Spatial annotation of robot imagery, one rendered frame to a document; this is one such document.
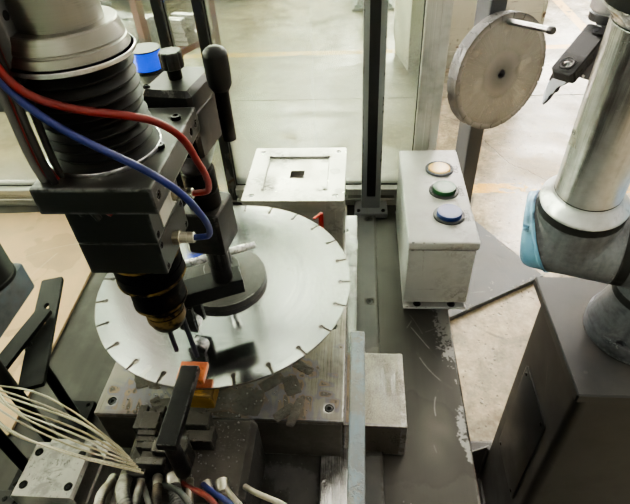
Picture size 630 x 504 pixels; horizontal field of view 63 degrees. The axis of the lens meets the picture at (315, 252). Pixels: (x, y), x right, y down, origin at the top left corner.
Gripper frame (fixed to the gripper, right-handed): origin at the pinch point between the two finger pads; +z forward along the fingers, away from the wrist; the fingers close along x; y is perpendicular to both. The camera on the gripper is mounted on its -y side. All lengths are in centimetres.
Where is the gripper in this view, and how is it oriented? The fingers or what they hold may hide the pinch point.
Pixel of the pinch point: (572, 118)
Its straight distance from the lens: 118.5
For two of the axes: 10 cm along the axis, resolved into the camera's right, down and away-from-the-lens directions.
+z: 0.5, 7.5, 6.6
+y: 8.2, -4.1, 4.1
